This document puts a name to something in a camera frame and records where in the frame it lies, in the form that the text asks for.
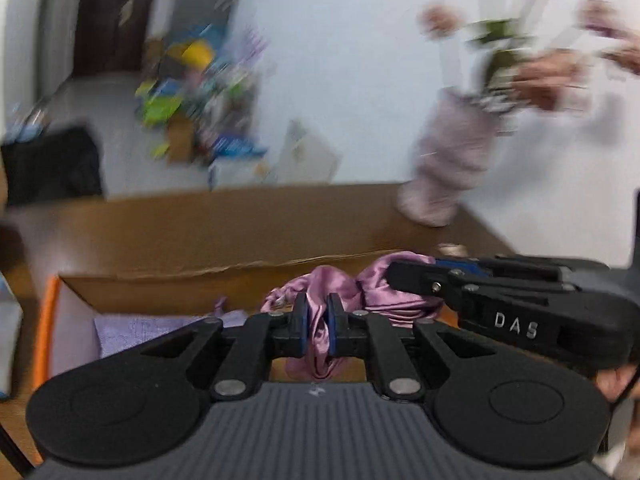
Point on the cardboard box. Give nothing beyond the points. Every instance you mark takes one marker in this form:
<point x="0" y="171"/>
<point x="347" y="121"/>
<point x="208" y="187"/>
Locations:
<point x="200" y="240"/>

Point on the dark brown door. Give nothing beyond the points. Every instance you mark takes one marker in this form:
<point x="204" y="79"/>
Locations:
<point x="115" y="15"/>

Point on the white board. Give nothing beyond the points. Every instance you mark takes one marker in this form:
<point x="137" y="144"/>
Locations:
<point x="307" y="152"/>

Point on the dried pink rose bouquet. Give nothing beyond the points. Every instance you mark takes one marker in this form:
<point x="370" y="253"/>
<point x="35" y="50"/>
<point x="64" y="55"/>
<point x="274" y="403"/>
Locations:
<point x="500" y="57"/>

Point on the pile of colourful clutter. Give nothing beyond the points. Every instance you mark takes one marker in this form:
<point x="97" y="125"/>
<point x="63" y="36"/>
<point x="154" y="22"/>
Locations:
<point x="200" y="95"/>

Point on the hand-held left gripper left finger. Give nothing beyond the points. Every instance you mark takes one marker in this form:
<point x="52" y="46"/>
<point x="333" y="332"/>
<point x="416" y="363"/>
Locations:
<point x="300" y="321"/>

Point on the lilac towel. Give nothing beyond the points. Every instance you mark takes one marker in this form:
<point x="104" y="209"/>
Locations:
<point x="140" y="331"/>

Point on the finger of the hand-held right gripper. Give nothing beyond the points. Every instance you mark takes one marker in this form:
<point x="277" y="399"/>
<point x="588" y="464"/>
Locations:
<point x="420" y="279"/>
<point x="462" y="265"/>

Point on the pink ribbed vase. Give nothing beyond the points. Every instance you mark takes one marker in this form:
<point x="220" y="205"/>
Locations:
<point x="450" y="160"/>

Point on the black bag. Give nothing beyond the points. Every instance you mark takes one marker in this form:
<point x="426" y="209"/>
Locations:
<point x="50" y="165"/>

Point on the person's right hand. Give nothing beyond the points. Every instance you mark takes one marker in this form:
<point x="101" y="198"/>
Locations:
<point x="617" y="382"/>

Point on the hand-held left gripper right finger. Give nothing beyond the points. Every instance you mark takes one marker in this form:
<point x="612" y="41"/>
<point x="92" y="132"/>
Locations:
<point x="334" y="323"/>

